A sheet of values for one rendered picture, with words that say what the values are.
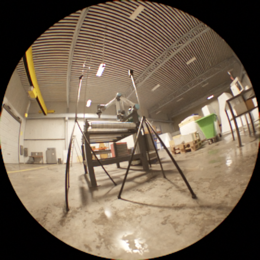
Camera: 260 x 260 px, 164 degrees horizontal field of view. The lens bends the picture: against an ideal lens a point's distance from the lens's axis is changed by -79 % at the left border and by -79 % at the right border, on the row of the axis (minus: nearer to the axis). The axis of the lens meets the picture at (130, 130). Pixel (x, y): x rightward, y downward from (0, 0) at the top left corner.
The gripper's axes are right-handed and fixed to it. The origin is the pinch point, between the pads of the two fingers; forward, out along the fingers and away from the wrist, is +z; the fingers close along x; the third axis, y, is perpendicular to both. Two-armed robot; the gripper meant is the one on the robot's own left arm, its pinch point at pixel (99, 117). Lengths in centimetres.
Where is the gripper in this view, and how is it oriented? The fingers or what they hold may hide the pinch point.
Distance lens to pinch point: 221.6
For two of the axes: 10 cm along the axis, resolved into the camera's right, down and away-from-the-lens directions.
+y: -3.4, -1.7, -9.2
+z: 1.8, 9.5, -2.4
